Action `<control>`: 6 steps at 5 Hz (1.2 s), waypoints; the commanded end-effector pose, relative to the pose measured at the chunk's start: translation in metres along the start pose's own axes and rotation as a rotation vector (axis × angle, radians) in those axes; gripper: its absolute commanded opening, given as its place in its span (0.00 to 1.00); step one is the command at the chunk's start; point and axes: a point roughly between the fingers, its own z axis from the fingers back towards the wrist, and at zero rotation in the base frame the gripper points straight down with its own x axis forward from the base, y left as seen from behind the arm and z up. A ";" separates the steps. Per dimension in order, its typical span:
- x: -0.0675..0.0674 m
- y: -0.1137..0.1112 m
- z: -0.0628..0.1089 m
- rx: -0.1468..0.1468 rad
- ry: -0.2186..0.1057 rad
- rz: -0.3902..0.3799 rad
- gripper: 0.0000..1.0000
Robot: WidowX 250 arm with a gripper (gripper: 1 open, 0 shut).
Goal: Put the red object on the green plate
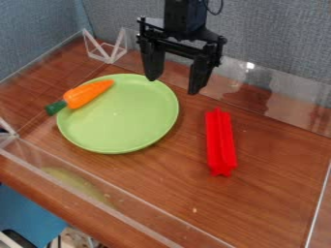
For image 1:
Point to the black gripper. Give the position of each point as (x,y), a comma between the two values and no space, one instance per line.
(157,40)

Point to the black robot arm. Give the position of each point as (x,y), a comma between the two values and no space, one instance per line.
(186,15)

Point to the clear acrylic enclosure wall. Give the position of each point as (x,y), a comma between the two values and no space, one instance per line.
(155,198)

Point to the red star-shaped bar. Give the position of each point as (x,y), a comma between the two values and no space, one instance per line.
(221,148)

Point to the green plate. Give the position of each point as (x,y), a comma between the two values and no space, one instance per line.
(127,119)

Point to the orange toy carrot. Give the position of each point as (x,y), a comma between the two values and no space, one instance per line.
(79,96)

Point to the blue box under table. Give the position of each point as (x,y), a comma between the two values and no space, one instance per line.
(23,216)

